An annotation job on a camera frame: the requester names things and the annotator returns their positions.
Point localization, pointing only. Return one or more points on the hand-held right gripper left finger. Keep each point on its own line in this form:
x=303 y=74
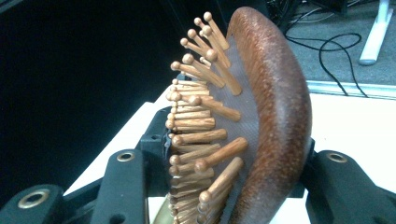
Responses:
x=154 y=140

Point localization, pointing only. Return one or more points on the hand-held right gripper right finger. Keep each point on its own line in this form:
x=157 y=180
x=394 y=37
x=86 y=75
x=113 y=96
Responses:
x=302 y=184

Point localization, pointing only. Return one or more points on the brown wooden hairbrush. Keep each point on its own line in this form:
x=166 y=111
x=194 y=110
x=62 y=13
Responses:
x=280 y=109

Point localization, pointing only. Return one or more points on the white table cover sheet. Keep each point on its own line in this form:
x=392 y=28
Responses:
x=351 y=130

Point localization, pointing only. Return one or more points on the white metal stand frame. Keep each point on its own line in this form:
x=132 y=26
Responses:
x=375 y=34

